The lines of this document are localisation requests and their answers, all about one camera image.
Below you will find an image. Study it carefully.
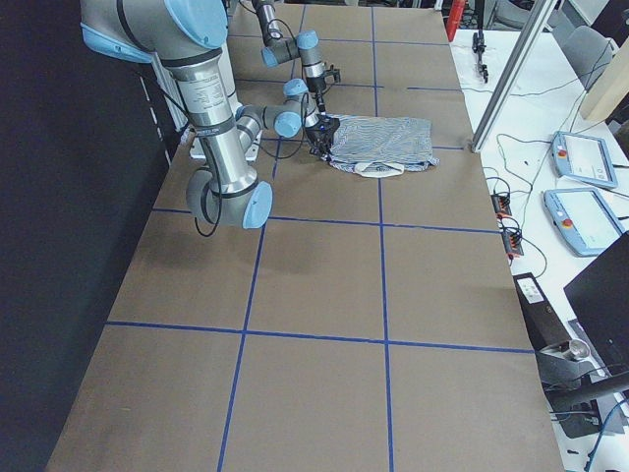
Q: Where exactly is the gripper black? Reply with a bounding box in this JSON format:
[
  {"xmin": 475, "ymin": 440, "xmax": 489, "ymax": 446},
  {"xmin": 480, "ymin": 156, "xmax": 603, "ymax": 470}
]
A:
[
  {"xmin": 305, "ymin": 125, "xmax": 334, "ymax": 161},
  {"xmin": 306, "ymin": 74, "xmax": 327, "ymax": 115}
]

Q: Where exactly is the striped polo shirt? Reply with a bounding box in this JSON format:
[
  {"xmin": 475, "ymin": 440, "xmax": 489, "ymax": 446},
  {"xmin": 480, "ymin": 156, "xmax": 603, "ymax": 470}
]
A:
[{"xmin": 323, "ymin": 115, "xmax": 439, "ymax": 178}]

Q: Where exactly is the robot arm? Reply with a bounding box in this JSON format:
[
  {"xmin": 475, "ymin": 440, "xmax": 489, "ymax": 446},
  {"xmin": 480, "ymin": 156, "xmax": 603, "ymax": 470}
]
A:
[
  {"xmin": 252, "ymin": 1, "xmax": 329, "ymax": 114},
  {"xmin": 81, "ymin": 1, "xmax": 340, "ymax": 229}
]

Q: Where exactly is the red cylinder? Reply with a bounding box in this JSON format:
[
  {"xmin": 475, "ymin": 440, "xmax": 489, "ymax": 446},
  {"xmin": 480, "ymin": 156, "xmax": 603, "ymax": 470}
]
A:
[{"xmin": 445, "ymin": 0, "xmax": 467, "ymax": 42}]

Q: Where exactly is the orange black connector box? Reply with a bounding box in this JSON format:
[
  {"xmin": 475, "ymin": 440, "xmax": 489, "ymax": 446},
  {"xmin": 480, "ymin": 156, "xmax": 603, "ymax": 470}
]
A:
[{"xmin": 490, "ymin": 193, "xmax": 512, "ymax": 218}]

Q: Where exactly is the far teach pendant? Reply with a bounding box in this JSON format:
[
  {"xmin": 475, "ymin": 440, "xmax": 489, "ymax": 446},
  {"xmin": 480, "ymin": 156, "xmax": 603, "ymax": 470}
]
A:
[{"xmin": 550, "ymin": 131, "xmax": 618, "ymax": 190}]

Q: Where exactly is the teach pendant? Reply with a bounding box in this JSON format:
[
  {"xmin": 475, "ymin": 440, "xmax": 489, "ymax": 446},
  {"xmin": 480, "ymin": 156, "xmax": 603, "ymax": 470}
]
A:
[
  {"xmin": 550, "ymin": 131, "xmax": 618, "ymax": 190},
  {"xmin": 543, "ymin": 188, "xmax": 625, "ymax": 257}
]

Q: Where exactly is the near teach pendant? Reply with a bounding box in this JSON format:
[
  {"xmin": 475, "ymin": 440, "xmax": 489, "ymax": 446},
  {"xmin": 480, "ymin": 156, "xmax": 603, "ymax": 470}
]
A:
[{"xmin": 543, "ymin": 188, "xmax": 625, "ymax": 257}]

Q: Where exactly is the grey office chair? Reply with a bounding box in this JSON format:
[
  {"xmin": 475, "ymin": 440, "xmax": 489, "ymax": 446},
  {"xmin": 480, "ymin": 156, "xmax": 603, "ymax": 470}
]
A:
[{"xmin": 561, "ymin": 26, "xmax": 617, "ymax": 91}]

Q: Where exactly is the black flat box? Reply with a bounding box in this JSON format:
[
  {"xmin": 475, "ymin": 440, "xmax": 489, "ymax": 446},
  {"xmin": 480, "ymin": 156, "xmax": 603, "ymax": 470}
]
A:
[{"xmin": 513, "ymin": 272, "xmax": 571, "ymax": 351}]

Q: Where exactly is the black monitor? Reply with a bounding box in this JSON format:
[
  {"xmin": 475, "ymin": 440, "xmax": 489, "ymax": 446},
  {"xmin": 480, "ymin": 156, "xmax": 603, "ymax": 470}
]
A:
[{"xmin": 564, "ymin": 232, "xmax": 628, "ymax": 365}]

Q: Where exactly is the metal cup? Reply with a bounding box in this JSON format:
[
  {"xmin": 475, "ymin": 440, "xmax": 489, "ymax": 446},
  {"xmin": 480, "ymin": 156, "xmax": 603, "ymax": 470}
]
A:
[{"xmin": 566, "ymin": 338, "xmax": 591, "ymax": 362}]

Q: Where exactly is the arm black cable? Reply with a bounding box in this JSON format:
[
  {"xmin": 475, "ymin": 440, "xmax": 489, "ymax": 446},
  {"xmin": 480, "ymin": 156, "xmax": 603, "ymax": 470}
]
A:
[{"xmin": 192, "ymin": 90, "xmax": 311, "ymax": 237}]

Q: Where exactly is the aluminium frame post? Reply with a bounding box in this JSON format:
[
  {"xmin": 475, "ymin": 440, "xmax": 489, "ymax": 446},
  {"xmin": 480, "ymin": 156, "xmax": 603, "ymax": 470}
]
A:
[{"xmin": 470, "ymin": 0, "xmax": 556, "ymax": 152}]

